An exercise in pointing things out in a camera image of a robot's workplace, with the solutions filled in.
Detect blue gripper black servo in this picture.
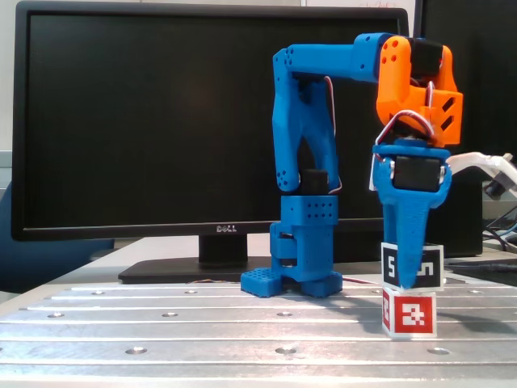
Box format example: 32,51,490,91
371,143,453,289

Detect black cube with marker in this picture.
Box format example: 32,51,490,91
380,241,445,293

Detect red cube with marker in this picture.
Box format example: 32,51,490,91
381,286,439,339

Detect black computer box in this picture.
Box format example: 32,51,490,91
334,177,485,264

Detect black flat pad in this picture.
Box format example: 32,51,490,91
443,259,517,286

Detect black monitor without logo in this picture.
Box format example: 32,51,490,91
411,0,517,181

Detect black Dell monitor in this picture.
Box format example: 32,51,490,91
11,0,421,285

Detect black cable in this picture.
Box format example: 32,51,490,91
482,204,517,254

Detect white camera mount with board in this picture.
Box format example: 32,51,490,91
368,150,517,200

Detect thin multicolour wires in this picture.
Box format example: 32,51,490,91
185,277,243,285

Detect aluminium slotted base plate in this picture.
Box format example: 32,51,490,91
0,278,517,388

